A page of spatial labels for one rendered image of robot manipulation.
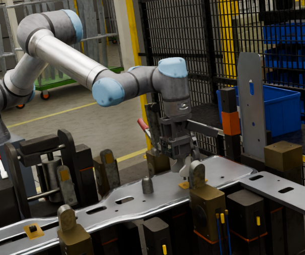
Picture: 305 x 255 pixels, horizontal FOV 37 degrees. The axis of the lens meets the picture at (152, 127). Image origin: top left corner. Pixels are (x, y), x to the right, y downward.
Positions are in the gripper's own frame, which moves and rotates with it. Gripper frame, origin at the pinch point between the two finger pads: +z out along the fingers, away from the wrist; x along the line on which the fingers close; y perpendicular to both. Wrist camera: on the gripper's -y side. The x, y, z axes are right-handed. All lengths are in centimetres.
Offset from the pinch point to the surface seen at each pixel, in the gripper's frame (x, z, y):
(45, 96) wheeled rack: -728, 98, -131
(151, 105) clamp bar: -18.2, -19.3, 1.0
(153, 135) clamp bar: -18.8, -9.5, 1.7
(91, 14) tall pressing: -800, -35, -274
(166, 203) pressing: 5.5, 2.0, 12.1
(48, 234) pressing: -0.3, 2.0, 43.7
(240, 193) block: 11.3, 3.9, -8.3
